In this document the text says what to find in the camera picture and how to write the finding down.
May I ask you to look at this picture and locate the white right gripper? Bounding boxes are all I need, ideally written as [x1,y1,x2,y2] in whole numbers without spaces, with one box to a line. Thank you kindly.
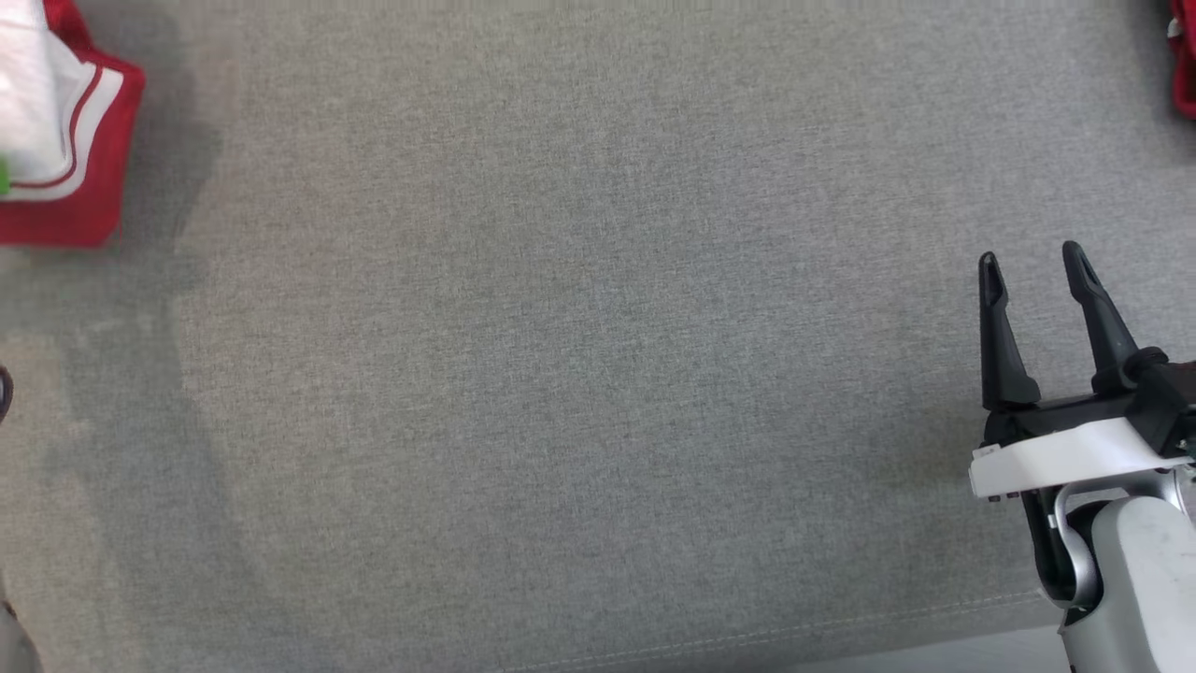
[969,240,1192,502]

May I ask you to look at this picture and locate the red basketball jersey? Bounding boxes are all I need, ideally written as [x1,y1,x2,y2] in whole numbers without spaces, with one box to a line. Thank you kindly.
[0,0,147,250]

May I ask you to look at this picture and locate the red white-trimmed shorts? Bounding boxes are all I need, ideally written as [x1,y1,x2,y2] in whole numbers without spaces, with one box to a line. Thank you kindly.
[1167,0,1196,119]

